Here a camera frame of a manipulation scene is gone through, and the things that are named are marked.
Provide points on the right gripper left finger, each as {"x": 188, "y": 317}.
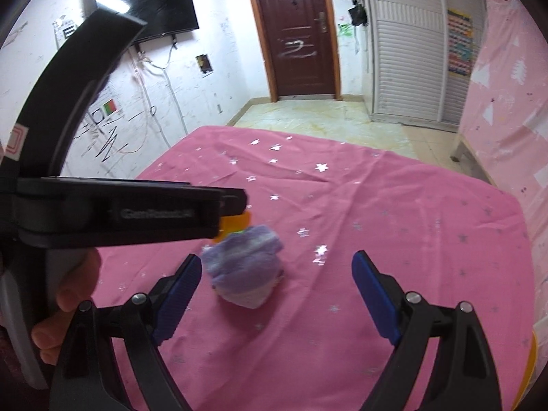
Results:
{"x": 87, "y": 376}

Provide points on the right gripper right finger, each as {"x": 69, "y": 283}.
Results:
{"x": 463, "y": 376}

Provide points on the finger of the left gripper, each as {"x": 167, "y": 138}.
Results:
{"x": 234, "y": 201}

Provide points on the left hand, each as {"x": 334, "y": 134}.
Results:
{"x": 77, "y": 286}

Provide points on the eye chart poster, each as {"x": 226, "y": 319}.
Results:
{"x": 64, "y": 28}

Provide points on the brown wooden door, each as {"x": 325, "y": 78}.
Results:
{"x": 299, "y": 48}

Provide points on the white louvered wardrobe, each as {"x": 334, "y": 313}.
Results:
{"x": 411, "y": 83}

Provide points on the pink tree-print bed curtain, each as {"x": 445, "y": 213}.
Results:
{"x": 505, "y": 113}

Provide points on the black wall television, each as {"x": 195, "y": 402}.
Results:
{"x": 162, "y": 17}

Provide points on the colourful wall chart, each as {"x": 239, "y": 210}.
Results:
{"x": 460, "y": 43}

